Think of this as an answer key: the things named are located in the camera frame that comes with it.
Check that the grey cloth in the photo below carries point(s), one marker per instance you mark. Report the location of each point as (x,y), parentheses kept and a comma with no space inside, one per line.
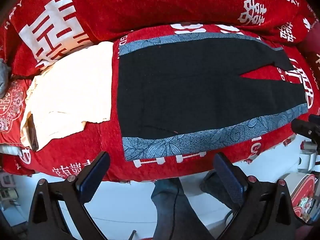
(3,77)

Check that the red printed back cushion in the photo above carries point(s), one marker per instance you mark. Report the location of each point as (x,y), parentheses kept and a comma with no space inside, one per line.
(140,7)

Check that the red decorated round box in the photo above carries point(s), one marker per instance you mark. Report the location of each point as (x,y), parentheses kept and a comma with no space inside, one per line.
(303,200)

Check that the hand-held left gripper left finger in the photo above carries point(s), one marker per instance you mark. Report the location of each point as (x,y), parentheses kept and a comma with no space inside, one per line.
(93,177)

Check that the cream cloth garment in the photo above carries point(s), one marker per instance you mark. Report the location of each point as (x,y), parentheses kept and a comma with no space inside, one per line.
(72,92)

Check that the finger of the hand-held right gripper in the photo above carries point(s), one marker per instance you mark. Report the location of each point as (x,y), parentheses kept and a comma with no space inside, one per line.
(303,128)

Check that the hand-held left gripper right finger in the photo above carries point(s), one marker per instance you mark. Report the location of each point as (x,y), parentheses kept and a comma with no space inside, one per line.
(228,180)

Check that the red printed sofa cover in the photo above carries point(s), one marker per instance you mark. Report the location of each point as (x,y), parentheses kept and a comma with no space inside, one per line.
(107,150)

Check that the white power strip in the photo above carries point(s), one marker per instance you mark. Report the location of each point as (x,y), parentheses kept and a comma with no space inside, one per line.
(7,187)

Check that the black pants with grey trim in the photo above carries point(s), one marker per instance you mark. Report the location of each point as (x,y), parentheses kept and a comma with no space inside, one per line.
(190,92)

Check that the white box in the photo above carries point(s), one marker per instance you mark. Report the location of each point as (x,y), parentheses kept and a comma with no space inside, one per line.
(308,157)

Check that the red embroidered pillow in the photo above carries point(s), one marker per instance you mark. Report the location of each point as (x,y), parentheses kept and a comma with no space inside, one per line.
(12,110)

